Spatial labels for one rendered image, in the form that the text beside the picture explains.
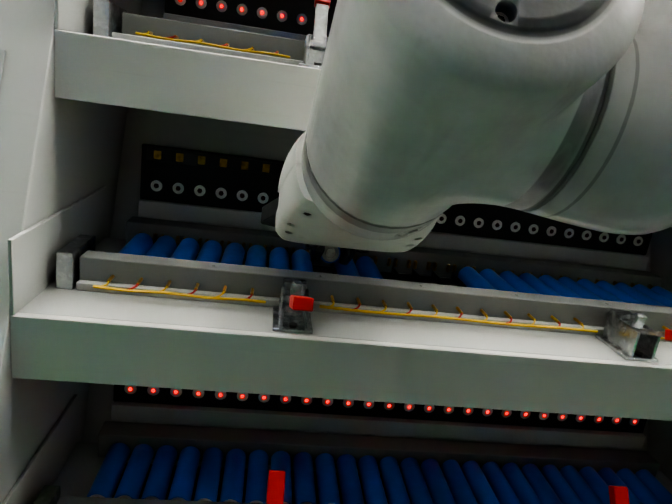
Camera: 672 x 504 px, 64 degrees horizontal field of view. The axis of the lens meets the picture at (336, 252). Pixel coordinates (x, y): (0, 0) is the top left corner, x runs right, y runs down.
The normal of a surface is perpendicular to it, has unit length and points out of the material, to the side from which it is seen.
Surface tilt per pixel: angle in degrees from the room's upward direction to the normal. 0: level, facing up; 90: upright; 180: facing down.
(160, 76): 113
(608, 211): 159
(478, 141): 170
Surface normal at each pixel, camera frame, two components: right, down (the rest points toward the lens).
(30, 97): 0.15, -0.11
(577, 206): -0.20, 0.88
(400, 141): -0.44, 0.85
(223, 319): 0.14, -0.95
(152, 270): 0.11, 0.29
